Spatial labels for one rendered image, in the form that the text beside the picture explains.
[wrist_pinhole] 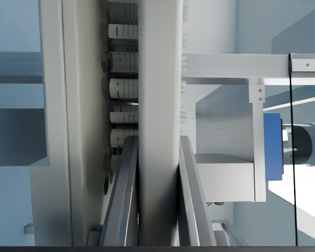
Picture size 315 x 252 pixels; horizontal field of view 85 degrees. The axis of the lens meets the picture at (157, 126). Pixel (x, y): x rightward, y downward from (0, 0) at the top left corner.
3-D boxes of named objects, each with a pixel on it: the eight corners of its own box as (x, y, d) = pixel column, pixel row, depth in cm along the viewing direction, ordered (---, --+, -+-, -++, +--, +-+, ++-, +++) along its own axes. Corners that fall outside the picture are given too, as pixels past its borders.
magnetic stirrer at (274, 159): (258, 186, 49) (289, 186, 50) (256, 112, 50) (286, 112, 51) (228, 171, 69) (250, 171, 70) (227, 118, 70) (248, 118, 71)
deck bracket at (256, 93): (250, 102, 46) (266, 102, 47) (249, 84, 47) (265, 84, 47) (248, 103, 47) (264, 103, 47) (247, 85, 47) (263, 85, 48)
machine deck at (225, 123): (251, 202, 46) (266, 201, 46) (247, 63, 48) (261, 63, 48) (194, 162, 108) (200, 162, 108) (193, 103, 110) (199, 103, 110)
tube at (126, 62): (78, 53, 12) (183, 57, 13) (79, 72, 12) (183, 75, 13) (70, 47, 11) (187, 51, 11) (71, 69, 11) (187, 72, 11)
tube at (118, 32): (77, 27, 12) (184, 32, 12) (78, 47, 12) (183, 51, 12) (69, 18, 11) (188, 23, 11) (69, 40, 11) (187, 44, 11)
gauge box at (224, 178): (181, 203, 46) (255, 202, 46) (181, 163, 46) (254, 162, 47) (171, 180, 67) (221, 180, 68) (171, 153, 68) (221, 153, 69)
